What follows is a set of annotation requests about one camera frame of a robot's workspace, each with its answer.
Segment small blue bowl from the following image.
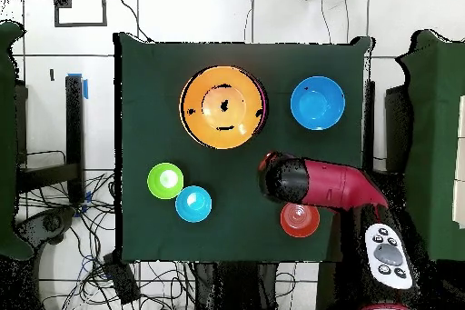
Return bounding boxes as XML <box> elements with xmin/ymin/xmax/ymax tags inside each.
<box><xmin>174</xmin><ymin>185</ymin><xmax>213</xmax><ymax>224</ymax></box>

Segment black metal post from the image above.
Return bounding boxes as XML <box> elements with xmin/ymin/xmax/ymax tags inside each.
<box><xmin>64</xmin><ymin>74</ymin><xmax>86</xmax><ymax>205</ymax></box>
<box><xmin>363</xmin><ymin>80</ymin><xmax>377</xmax><ymax>173</ymax></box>

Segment black power strip box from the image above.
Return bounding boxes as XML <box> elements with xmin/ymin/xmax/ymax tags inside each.
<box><xmin>102</xmin><ymin>251</ymin><xmax>142</xmax><ymax>305</ymax></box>

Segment large orange bowl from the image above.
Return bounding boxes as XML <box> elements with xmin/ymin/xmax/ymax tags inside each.
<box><xmin>178</xmin><ymin>65</ymin><xmax>267</xmax><ymax>150</ymax></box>

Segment large pink bowl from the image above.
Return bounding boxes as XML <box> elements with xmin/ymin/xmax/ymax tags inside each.
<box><xmin>258</xmin><ymin>78</ymin><xmax>269</xmax><ymax>133</ymax></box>

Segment dark green tablecloth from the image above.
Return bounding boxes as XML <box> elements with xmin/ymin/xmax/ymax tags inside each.
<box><xmin>113</xmin><ymin>31</ymin><xmax>375</xmax><ymax>265</ymax></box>

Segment green cloth covered side table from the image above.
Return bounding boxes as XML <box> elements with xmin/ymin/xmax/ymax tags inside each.
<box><xmin>0</xmin><ymin>20</ymin><xmax>35</xmax><ymax>262</ymax></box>
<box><xmin>393</xmin><ymin>29</ymin><xmax>465</xmax><ymax>262</ymax></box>

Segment blue tape strip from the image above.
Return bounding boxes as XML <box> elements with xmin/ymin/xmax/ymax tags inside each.
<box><xmin>66</xmin><ymin>73</ymin><xmax>89</xmax><ymax>100</ymax></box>

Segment small red-orange bowl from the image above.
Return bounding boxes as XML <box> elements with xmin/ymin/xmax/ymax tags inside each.
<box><xmin>279</xmin><ymin>202</ymin><xmax>322</xmax><ymax>239</ymax></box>

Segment tangled black floor cables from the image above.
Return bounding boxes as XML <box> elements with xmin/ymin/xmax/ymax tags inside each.
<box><xmin>15</xmin><ymin>171</ymin><xmax>197</xmax><ymax>310</ymax></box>

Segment large blue bowl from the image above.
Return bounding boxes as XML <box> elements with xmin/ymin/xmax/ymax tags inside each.
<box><xmin>290</xmin><ymin>75</ymin><xmax>346</xmax><ymax>132</ymax></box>

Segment white box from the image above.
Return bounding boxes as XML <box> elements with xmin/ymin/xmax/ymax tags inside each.
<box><xmin>452</xmin><ymin>95</ymin><xmax>465</xmax><ymax>229</ymax></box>

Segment small green bowl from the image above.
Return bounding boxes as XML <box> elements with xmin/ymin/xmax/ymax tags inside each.
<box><xmin>146</xmin><ymin>162</ymin><xmax>185</xmax><ymax>201</ymax></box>

